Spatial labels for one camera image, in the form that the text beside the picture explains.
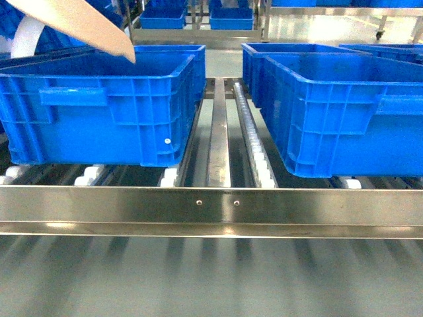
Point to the blue plastic crate right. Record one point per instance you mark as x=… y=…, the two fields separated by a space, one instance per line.
x=344 y=114

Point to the blue plastic crate left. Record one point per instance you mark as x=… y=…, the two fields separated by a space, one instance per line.
x=94 y=108

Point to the steel flow rack shelf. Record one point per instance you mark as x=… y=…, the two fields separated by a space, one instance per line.
x=225 y=187

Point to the beige plastic dustpan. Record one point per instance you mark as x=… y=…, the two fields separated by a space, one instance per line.
x=80 y=20

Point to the blue plastic crate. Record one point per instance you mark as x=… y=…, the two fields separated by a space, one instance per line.
x=94 y=108
x=344 y=114

